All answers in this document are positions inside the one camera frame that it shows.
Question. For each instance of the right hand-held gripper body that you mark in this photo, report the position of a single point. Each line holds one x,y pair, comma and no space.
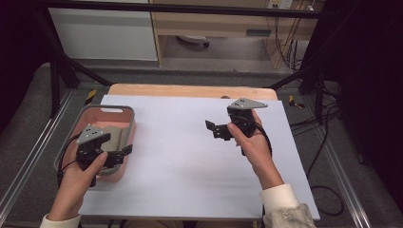
245,104

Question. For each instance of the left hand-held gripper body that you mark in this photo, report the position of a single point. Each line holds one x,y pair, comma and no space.
90,136

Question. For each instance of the beige cloth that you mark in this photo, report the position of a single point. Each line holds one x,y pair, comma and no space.
118,139

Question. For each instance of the pink basket with grey rim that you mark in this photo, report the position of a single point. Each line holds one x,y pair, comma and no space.
106,117

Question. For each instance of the person's right hand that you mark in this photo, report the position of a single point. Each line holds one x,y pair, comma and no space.
258,152

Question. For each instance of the person's left hand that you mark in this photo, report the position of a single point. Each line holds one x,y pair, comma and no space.
76,186

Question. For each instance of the yellow and black tape piece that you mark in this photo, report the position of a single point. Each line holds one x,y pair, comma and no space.
91,96
293,101

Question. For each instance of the wooden table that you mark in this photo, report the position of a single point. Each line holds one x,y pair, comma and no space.
190,90

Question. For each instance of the black metal stand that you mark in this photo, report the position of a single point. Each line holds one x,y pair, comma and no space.
55,82
318,85

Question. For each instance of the white board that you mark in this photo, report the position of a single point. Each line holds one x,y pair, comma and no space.
190,190

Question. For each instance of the chair base with caster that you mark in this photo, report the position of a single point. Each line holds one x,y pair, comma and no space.
195,39

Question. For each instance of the light wooden desk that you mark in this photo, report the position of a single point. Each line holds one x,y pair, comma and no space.
206,23

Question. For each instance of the white cabinet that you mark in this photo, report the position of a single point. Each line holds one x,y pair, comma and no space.
104,34

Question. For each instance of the white power strip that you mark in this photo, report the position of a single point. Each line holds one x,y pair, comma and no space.
280,3

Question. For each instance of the dark curtain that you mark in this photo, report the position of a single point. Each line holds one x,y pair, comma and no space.
370,79
19,47

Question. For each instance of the aluminium rail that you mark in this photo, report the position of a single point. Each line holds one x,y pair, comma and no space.
34,148
345,180

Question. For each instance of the black metal frame bar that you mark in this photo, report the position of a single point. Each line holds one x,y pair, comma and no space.
190,8

